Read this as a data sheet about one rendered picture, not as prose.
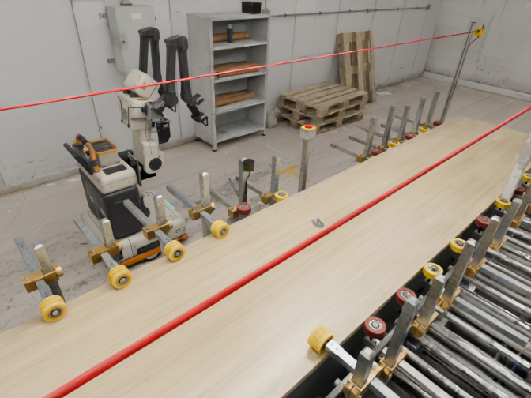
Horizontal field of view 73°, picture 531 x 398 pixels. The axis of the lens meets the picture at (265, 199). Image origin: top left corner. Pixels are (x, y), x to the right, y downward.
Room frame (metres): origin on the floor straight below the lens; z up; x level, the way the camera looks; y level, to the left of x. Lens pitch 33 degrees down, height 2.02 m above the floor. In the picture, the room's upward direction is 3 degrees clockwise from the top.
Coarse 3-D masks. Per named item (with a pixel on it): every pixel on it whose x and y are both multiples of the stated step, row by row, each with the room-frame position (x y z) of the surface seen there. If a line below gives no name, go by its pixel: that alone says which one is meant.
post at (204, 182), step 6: (204, 174) 1.53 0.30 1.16; (204, 180) 1.52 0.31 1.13; (204, 186) 1.52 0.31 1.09; (204, 192) 1.52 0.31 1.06; (204, 198) 1.52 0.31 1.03; (204, 204) 1.52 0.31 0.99; (204, 222) 1.53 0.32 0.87; (204, 228) 1.53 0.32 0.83; (210, 228) 1.54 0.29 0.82; (204, 234) 1.53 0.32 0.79; (210, 234) 1.54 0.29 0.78
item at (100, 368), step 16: (496, 128) 0.75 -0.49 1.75; (416, 176) 0.51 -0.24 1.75; (368, 208) 0.41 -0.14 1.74; (336, 224) 0.37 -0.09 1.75; (288, 256) 0.30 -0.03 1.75; (256, 272) 0.27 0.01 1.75; (224, 288) 0.25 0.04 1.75; (208, 304) 0.23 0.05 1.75; (176, 320) 0.21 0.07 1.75; (144, 336) 0.19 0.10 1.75; (160, 336) 0.19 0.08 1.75; (128, 352) 0.18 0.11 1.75; (96, 368) 0.16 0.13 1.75; (80, 384) 0.15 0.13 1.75
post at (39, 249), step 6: (36, 246) 1.01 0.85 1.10; (42, 246) 1.02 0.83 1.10; (36, 252) 1.00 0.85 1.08; (42, 252) 1.01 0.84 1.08; (42, 258) 1.01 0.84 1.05; (48, 258) 1.02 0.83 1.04; (42, 264) 1.00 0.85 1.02; (48, 264) 1.02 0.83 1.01; (42, 270) 1.01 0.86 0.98; (48, 270) 1.01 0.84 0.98; (54, 282) 1.01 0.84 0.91; (54, 288) 1.01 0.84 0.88; (60, 288) 1.02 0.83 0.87; (54, 294) 1.00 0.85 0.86; (60, 294) 1.02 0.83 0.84
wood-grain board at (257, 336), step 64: (448, 128) 3.04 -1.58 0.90; (320, 192) 1.84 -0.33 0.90; (384, 192) 1.88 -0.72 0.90; (448, 192) 1.92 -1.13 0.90; (192, 256) 1.22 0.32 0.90; (256, 256) 1.25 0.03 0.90; (320, 256) 1.27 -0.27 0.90; (384, 256) 1.29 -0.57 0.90; (64, 320) 0.85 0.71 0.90; (128, 320) 0.86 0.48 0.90; (192, 320) 0.87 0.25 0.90; (256, 320) 0.89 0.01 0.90; (320, 320) 0.90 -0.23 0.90; (0, 384) 0.60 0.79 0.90; (64, 384) 0.61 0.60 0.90; (128, 384) 0.62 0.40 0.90; (192, 384) 0.63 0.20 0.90; (256, 384) 0.64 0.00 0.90
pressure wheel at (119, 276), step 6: (114, 270) 1.03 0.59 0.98; (120, 270) 1.03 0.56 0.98; (126, 270) 1.04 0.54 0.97; (108, 276) 1.02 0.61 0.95; (114, 276) 1.01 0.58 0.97; (120, 276) 1.01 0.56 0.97; (126, 276) 1.03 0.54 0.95; (114, 282) 0.99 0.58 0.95; (120, 282) 1.01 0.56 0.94; (126, 282) 1.03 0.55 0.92
